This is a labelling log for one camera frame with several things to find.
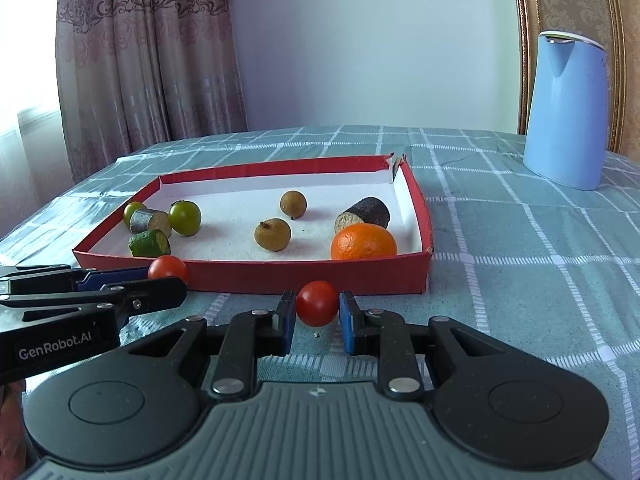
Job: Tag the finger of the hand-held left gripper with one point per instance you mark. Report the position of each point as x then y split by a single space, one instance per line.
150 294
110 277

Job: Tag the pink patterned curtain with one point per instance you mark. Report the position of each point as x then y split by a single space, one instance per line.
150 60

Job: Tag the orange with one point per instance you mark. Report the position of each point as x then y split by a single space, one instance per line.
363 243

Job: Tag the dark sugarcane piece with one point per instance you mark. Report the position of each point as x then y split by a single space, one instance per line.
369 211

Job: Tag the brown longan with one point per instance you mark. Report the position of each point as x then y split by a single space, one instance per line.
272 234
292 203

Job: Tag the green cucumber piece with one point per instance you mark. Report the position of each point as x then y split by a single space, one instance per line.
149 244

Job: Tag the blue kettle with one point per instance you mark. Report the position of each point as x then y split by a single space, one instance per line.
565 110

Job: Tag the green tomato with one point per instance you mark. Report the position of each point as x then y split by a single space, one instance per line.
131 211
184 217

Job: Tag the red cardboard box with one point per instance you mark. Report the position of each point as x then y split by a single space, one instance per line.
225 205

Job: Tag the teal checked tablecloth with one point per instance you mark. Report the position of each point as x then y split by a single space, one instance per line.
500 285

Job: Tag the grey sugarcane piece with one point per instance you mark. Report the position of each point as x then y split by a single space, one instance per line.
150 221

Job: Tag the red cherry tomato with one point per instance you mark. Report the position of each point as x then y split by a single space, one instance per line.
167 266
316 302

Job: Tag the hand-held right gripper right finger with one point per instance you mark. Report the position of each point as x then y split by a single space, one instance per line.
348 325

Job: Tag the white sheer curtain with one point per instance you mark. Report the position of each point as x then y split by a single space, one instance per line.
30 160

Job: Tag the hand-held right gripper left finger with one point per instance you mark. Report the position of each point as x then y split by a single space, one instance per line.
286 325

